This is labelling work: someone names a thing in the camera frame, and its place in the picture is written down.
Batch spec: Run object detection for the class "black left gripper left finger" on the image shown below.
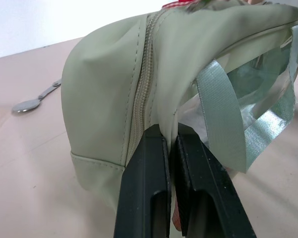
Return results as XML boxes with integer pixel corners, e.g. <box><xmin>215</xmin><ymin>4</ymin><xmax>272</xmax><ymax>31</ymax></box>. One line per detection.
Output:
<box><xmin>113</xmin><ymin>123</ymin><xmax>173</xmax><ymax>238</ymax></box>

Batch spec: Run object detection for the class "green zip pouch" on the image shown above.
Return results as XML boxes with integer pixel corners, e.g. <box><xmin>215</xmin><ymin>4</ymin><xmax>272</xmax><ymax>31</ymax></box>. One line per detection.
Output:
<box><xmin>60</xmin><ymin>0</ymin><xmax>298</xmax><ymax>208</ymax></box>

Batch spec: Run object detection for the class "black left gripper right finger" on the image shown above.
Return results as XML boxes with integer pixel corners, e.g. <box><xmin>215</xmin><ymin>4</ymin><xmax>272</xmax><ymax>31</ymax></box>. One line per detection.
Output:
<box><xmin>170</xmin><ymin>134</ymin><xmax>257</xmax><ymax>238</ymax></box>

